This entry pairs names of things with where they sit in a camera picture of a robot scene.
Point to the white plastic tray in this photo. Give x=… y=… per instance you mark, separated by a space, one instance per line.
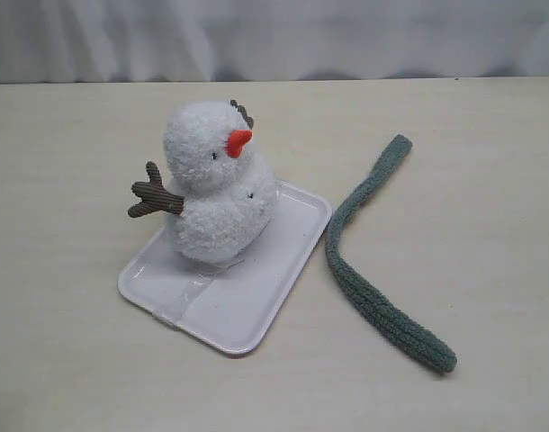
x=230 y=307

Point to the green knitted scarf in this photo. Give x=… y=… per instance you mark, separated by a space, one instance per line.
x=398 y=328

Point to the white backdrop curtain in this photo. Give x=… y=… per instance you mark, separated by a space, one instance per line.
x=205 y=41

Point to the white plush snowman toy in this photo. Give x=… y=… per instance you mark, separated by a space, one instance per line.
x=222 y=192

